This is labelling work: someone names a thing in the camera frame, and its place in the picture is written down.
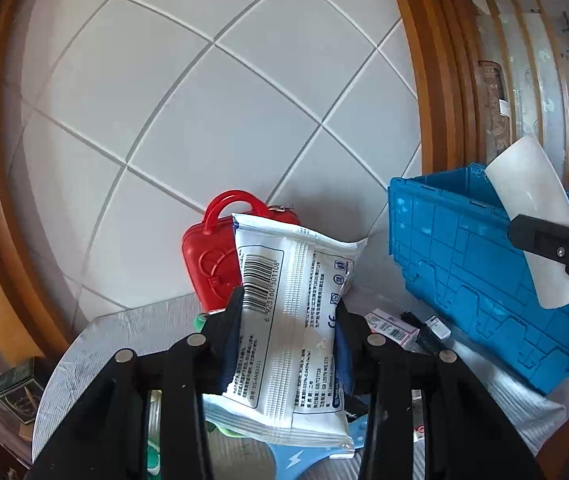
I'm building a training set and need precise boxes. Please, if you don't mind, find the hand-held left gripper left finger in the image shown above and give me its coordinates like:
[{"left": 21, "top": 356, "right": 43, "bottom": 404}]
[{"left": 27, "top": 285, "right": 245, "bottom": 480}]

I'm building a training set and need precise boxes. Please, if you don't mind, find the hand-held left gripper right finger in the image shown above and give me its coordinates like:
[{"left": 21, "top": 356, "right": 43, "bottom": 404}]
[{"left": 335, "top": 297, "right": 548, "bottom": 480}]

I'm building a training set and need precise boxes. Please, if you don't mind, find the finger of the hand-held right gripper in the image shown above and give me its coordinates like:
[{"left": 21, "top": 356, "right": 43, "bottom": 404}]
[{"left": 507, "top": 212, "right": 569, "bottom": 311}]

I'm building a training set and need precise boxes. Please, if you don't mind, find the white paper roll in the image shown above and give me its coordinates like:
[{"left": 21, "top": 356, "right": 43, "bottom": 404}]
[{"left": 485, "top": 135, "right": 569, "bottom": 308}]

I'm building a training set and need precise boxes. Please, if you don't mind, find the white wipes packet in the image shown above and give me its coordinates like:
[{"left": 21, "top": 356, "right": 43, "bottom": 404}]
[{"left": 203, "top": 212, "right": 369, "bottom": 453}]

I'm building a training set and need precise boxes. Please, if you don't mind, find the blue plastic crate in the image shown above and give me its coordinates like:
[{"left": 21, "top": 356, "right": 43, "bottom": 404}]
[{"left": 387, "top": 162, "right": 569, "bottom": 396}]

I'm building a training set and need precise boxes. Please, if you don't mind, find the grey ribbed desktop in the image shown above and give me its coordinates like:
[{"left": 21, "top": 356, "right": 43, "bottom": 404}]
[{"left": 32, "top": 295, "right": 565, "bottom": 480}]

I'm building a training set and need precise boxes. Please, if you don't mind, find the pink white box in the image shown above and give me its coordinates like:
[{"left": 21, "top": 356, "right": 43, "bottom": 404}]
[{"left": 365, "top": 309, "right": 421, "bottom": 346}]

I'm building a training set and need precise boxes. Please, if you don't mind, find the black item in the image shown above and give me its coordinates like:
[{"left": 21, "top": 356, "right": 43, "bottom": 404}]
[{"left": 399, "top": 311, "right": 440, "bottom": 356}]

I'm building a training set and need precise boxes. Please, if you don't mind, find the red toy suitcase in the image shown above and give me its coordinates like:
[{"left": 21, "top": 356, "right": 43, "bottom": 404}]
[{"left": 182, "top": 190, "right": 301, "bottom": 313}]

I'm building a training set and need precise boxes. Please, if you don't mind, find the tiny white box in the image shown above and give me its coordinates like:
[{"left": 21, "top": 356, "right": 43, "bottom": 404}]
[{"left": 425, "top": 316, "right": 451, "bottom": 340}]

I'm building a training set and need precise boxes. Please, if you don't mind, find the blue boomerang toy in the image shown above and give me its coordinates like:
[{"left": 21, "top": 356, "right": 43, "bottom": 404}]
[{"left": 264, "top": 412, "right": 370, "bottom": 480}]

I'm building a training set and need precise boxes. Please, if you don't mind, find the rolled patterned carpet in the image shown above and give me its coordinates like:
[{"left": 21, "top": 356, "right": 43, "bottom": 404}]
[{"left": 477, "top": 60, "right": 515, "bottom": 161}]

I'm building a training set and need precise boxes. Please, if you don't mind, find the black tin box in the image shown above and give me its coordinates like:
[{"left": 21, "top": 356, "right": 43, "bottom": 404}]
[{"left": 0, "top": 357, "right": 48, "bottom": 428}]

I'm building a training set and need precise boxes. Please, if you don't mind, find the wooden wall frame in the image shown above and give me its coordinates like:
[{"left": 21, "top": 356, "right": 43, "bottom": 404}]
[{"left": 0, "top": 0, "right": 480, "bottom": 361}]

